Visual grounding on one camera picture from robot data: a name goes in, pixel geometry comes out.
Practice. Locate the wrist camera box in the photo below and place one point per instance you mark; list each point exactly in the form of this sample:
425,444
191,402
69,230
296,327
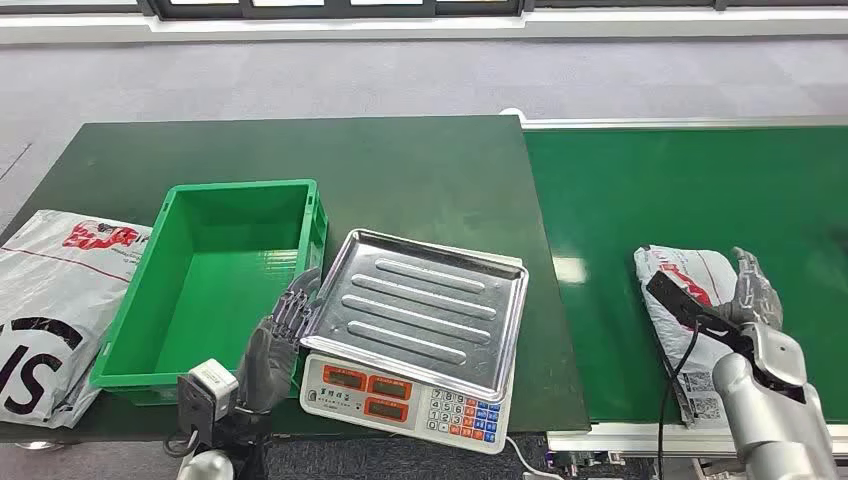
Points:
212,387
682,301

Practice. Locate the grey package with red print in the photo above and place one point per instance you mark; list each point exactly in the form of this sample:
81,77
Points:
676,338

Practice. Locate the white bag with black letters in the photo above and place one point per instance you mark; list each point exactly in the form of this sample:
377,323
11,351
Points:
53,298

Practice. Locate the electronic scale with steel tray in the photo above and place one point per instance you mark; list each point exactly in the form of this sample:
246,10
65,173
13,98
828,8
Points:
417,311

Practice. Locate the green conveyor belt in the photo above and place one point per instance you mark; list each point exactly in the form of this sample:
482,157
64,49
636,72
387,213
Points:
662,192

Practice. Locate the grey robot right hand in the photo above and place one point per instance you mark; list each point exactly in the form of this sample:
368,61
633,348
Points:
755,298

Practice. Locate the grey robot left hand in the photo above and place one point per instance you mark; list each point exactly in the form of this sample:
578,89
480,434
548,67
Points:
265,371

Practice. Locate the green plastic basket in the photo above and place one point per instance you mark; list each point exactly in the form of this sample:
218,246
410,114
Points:
199,291

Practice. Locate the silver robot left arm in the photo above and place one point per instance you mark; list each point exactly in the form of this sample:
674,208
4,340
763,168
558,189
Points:
205,467

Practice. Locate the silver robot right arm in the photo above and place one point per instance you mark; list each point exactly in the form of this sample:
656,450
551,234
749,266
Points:
768,404

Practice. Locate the dark window frame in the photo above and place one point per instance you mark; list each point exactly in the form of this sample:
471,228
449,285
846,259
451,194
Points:
331,9

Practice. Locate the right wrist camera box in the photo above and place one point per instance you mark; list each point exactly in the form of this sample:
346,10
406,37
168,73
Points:
682,301

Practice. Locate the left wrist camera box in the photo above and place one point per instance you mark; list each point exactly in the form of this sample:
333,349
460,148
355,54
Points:
212,387

